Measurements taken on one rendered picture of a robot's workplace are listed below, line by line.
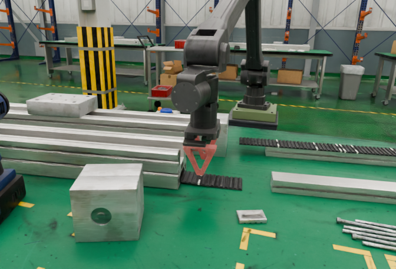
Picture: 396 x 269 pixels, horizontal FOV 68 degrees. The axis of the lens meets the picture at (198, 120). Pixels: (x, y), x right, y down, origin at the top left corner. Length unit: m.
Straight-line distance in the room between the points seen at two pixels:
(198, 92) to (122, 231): 0.26
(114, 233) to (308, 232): 0.33
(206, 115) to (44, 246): 0.36
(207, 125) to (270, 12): 7.66
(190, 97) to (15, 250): 0.36
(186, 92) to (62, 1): 10.07
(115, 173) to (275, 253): 0.29
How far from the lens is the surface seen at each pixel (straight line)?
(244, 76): 1.14
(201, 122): 0.60
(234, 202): 0.62
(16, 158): 0.79
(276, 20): 8.20
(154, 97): 3.80
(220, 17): 0.66
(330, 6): 8.28
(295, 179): 0.67
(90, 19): 4.13
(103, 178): 0.51
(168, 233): 0.53
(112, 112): 0.92
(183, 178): 0.68
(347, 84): 5.61
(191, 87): 0.51
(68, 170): 0.72
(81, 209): 0.51
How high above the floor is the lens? 1.11
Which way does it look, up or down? 17 degrees down
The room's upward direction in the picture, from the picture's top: 1 degrees clockwise
